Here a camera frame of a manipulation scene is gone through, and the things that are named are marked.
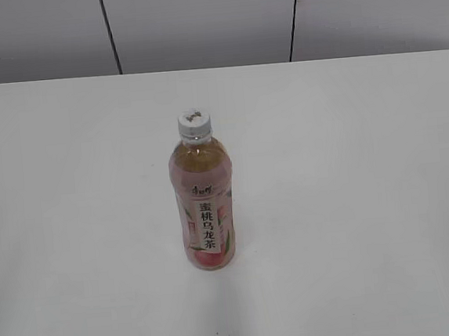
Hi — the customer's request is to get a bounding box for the peach oolong tea bottle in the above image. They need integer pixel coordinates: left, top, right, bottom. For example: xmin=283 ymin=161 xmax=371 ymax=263
xmin=168 ymin=135 xmax=236 ymax=271

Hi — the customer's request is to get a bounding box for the white bottle cap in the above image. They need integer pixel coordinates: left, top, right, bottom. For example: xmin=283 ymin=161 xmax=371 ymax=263
xmin=177 ymin=108 xmax=212 ymax=139

